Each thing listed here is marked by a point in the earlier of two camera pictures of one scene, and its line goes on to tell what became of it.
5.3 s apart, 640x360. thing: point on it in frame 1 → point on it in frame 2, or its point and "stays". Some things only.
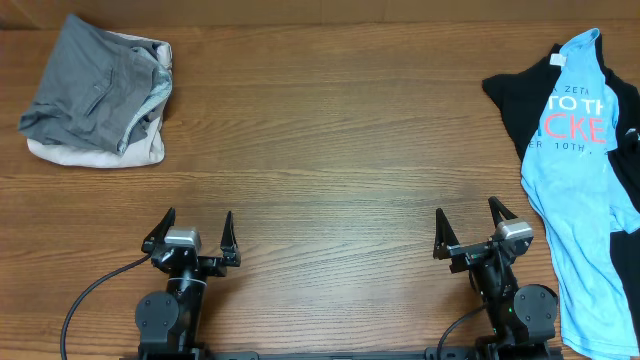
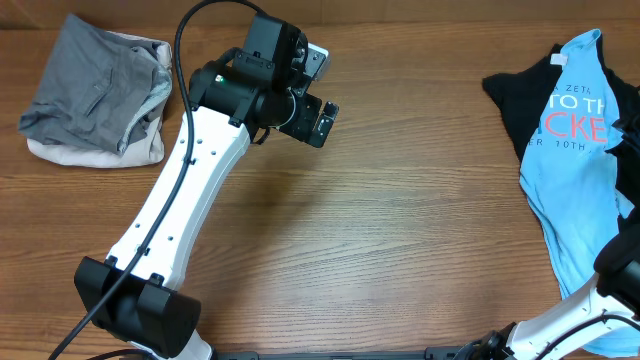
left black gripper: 216,266 → 301,126
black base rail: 434,353 stays
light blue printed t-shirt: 581,211 stays
